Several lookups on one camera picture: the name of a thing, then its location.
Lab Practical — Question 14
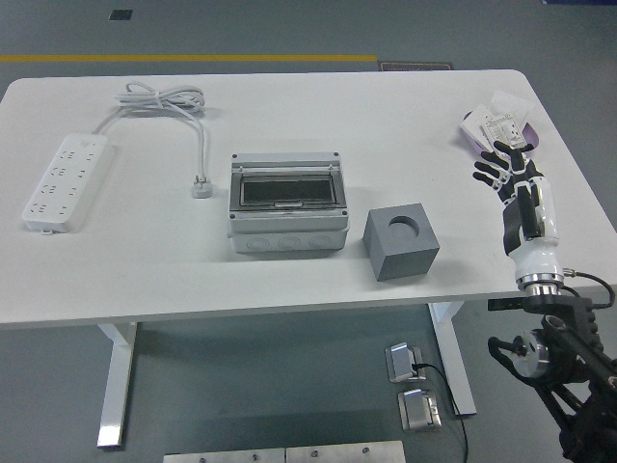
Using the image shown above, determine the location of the black floor cable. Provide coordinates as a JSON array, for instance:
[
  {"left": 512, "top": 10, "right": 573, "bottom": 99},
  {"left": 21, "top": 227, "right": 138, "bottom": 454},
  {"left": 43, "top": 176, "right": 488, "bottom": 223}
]
[{"left": 414, "top": 361, "right": 469, "bottom": 463}]

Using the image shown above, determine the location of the grey metal plate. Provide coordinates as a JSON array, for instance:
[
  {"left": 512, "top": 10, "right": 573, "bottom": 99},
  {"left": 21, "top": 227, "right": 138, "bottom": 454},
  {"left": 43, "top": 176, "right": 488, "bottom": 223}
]
[
  {"left": 284, "top": 440, "right": 406, "bottom": 463},
  {"left": 162, "top": 447, "right": 286, "bottom": 463}
]

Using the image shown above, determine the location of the grey junction box with lid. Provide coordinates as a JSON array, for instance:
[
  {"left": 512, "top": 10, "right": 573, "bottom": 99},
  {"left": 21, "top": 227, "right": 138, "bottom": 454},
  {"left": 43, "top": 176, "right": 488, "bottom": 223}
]
[{"left": 227, "top": 151, "right": 351, "bottom": 257}]

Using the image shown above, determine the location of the white power cord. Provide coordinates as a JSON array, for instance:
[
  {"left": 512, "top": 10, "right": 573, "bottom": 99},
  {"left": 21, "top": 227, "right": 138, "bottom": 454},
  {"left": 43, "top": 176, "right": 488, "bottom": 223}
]
[{"left": 91, "top": 81, "right": 213, "bottom": 182}]

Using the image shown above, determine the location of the silver floor socket box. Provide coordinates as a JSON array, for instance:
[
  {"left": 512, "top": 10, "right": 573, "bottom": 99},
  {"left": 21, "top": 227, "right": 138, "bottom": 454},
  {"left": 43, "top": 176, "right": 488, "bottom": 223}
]
[
  {"left": 397, "top": 388, "right": 443, "bottom": 432},
  {"left": 384, "top": 341, "right": 426, "bottom": 385}
]

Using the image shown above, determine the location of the yellow floor tape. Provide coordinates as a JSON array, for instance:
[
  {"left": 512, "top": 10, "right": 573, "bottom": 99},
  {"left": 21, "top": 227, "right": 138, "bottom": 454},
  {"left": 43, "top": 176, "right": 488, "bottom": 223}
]
[{"left": 0, "top": 54, "right": 378, "bottom": 63}]

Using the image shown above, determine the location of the clear plastic packet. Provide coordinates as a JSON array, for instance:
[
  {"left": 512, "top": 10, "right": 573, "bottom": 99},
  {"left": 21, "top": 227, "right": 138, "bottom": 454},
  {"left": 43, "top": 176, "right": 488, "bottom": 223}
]
[{"left": 486, "top": 90, "right": 536, "bottom": 124}]

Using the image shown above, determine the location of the white power strip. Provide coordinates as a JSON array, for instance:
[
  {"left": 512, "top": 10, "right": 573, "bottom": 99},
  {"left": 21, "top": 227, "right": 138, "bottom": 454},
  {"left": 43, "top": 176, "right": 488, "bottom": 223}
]
[{"left": 21, "top": 133, "right": 118, "bottom": 236}]

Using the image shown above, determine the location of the dark floor plate with text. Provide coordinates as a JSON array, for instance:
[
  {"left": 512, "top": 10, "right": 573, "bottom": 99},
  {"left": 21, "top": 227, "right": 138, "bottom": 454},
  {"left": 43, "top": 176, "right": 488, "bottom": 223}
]
[{"left": 379, "top": 61, "right": 454, "bottom": 73}]

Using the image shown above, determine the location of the grey block with round recess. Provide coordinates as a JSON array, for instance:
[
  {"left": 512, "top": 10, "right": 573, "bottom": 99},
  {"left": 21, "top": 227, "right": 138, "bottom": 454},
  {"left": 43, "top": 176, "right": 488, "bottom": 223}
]
[{"left": 362, "top": 202, "right": 441, "bottom": 283}]

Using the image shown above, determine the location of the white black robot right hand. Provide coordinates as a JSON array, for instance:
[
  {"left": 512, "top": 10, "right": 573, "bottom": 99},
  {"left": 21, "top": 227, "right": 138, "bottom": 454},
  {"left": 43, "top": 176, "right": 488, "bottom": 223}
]
[{"left": 472, "top": 140, "right": 565, "bottom": 286}]

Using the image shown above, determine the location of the white wall socket panel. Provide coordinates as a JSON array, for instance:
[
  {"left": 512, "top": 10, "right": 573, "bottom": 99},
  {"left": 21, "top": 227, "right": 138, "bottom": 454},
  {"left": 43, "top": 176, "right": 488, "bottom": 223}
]
[{"left": 479, "top": 113, "right": 529, "bottom": 151}]

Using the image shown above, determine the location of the white table leg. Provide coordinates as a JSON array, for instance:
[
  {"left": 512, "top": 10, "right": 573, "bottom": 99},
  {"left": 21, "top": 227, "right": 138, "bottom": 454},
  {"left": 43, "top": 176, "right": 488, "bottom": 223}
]
[
  {"left": 428, "top": 301, "right": 478, "bottom": 417},
  {"left": 95, "top": 321, "right": 139, "bottom": 449}
]

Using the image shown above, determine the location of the purple shallow dish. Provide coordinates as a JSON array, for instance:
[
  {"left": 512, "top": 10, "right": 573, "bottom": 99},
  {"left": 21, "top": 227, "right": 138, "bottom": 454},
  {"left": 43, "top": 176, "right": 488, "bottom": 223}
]
[{"left": 456, "top": 109, "right": 539, "bottom": 156}]

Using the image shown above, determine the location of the white card packet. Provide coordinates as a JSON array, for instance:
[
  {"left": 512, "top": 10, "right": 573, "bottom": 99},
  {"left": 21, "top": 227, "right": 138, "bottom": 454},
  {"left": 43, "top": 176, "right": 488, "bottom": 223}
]
[{"left": 460, "top": 103, "right": 496, "bottom": 146}]

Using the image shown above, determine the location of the white power plug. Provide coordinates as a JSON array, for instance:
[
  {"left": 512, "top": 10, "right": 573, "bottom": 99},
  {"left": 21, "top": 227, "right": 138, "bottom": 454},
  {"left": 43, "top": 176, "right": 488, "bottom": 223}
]
[{"left": 191, "top": 174, "right": 214, "bottom": 200}]

